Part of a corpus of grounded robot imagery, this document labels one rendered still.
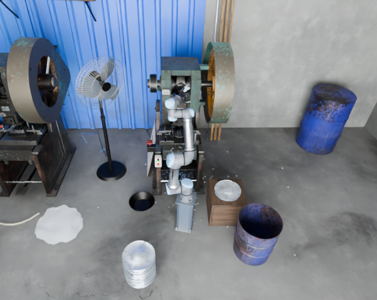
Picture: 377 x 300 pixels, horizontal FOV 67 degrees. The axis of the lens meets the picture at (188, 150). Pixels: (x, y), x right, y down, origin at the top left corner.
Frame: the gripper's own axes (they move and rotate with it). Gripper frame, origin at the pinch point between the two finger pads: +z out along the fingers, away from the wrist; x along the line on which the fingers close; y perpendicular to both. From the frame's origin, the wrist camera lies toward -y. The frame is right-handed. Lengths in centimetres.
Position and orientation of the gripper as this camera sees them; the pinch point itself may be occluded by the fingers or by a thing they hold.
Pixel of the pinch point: (188, 93)
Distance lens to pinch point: 264.2
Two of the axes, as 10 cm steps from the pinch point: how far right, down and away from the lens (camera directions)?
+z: 5.0, -3.9, 7.7
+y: 8.6, 1.6, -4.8
